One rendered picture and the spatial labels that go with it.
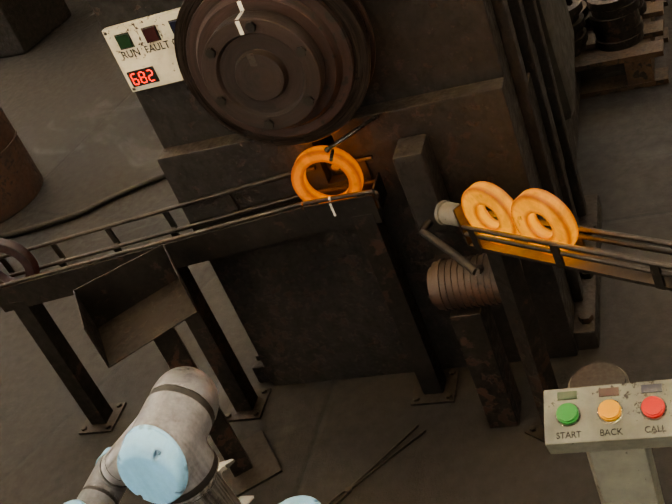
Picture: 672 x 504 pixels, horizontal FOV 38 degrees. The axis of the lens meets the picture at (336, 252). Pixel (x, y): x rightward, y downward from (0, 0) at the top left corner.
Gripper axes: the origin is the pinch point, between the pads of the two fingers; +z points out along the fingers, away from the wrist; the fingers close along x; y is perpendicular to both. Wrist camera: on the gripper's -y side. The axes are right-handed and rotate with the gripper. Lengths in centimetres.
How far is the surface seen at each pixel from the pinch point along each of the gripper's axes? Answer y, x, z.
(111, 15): -26, -118, 28
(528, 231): -1, -14, 79
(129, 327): 29, -72, -7
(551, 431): -5, 28, 53
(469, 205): 1, -30, 74
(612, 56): 99, -131, 197
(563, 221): -10, -7, 82
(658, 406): -10, 37, 70
